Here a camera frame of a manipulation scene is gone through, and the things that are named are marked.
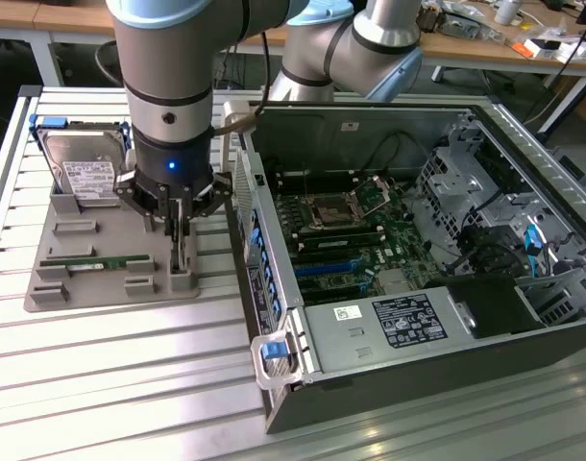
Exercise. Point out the metal socket cover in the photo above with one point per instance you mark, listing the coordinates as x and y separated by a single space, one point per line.
374 197

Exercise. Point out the blue expansion slot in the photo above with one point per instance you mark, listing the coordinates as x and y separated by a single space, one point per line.
322 269

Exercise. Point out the small white box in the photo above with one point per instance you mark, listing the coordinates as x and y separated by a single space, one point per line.
540 48

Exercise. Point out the open Dell PC case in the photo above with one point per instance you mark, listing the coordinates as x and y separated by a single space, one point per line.
418 398

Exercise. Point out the blue case latch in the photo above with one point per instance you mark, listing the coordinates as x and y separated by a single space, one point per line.
273 349

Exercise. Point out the dark RAM stick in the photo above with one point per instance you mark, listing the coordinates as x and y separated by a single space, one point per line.
334 244

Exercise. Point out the small orange item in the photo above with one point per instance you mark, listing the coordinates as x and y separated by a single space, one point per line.
519 49

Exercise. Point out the white bottle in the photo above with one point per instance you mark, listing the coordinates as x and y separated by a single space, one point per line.
508 10

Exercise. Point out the grey power supply unit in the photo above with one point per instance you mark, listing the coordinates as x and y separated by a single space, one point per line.
350 341

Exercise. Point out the CPU socket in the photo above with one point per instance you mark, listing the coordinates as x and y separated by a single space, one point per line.
331 211

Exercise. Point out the Nvidia graphics card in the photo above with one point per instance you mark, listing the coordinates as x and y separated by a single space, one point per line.
180 252

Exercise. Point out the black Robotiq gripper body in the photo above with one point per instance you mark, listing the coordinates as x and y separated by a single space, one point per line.
173 153

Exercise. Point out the small electronic device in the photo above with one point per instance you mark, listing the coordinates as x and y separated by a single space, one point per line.
456 21

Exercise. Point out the green RAM stick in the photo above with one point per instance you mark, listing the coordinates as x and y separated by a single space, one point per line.
105 262

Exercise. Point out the wooden desk white frame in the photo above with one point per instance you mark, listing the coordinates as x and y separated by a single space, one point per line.
466 53
57 14

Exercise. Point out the hard disk in blue carrier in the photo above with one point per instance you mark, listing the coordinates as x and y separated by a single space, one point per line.
81 163

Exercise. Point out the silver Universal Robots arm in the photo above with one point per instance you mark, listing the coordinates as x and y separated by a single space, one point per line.
163 72

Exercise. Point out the green motherboard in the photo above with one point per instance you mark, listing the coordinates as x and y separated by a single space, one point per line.
403 240

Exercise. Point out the metal disk bay cage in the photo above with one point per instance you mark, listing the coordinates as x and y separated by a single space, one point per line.
456 187

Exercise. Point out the silver chipset heat sink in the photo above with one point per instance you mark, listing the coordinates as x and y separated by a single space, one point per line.
394 282

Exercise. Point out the grey plastic parts rack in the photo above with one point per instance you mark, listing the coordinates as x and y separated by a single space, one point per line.
110 293

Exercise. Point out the black plastic shroud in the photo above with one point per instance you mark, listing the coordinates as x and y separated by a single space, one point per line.
490 307

